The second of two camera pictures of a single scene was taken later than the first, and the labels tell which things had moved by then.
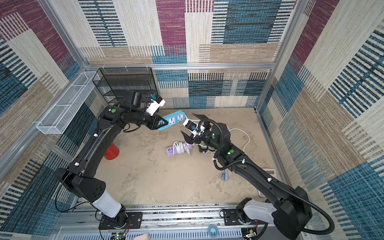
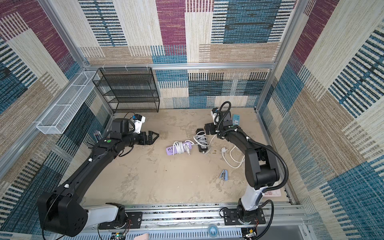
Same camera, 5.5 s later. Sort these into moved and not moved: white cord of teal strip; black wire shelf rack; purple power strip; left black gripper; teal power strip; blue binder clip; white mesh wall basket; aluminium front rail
Moved: white cord of teal strip; teal power strip; left black gripper
Not moved: black wire shelf rack; blue binder clip; aluminium front rail; white mesh wall basket; purple power strip
